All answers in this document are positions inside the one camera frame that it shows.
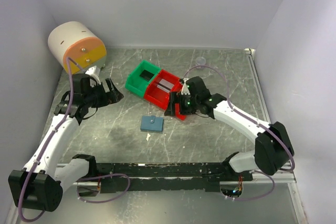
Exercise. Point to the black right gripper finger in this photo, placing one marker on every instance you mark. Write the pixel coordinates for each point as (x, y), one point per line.
(170, 110)
(177, 108)

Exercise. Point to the silver credit card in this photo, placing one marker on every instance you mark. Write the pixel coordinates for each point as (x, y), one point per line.
(165, 85)

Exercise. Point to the red plastic bin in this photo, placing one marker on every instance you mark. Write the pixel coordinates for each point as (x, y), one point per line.
(181, 117)
(159, 89)

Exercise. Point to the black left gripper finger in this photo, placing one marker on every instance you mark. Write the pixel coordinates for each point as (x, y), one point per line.
(108, 101)
(113, 94)

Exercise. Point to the green plastic bin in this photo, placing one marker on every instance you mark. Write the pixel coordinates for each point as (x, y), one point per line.
(135, 83)

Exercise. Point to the small clear plastic cup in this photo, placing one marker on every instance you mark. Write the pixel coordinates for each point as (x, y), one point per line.
(200, 62)

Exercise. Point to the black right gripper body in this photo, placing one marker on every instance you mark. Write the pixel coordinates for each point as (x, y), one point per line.
(190, 104)

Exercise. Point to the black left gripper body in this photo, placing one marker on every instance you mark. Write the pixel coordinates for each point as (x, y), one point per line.
(97, 94)

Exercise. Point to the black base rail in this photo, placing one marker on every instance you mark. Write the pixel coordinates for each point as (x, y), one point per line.
(168, 176)

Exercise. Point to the aluminium frame rail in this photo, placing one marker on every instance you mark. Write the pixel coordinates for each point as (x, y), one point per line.
(270, 119)

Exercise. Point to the blue card holder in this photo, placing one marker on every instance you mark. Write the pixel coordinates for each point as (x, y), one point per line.
(152, 123)

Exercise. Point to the black credit card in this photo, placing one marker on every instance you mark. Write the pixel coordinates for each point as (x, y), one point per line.
(146, 75)

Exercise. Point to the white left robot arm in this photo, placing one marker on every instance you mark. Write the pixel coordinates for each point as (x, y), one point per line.
(40, 184)

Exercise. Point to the round pastel drawer cabinet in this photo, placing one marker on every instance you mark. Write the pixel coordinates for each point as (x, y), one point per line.
(74, 40)

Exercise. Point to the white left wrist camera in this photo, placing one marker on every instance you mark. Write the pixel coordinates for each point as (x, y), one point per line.
(93, 72)

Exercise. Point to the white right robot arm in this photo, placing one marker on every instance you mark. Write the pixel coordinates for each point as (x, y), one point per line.
(221, 109)

